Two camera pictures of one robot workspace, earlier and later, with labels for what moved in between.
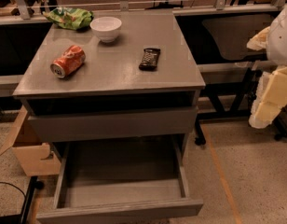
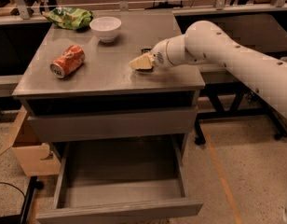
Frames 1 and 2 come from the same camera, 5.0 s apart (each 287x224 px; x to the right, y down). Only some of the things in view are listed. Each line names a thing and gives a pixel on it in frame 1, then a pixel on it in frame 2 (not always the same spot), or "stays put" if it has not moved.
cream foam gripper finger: (259, 42) -> (168, 52)
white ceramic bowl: (106, 28) stays put
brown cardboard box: (36, 158) stays put
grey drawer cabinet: (126, 77) stays put
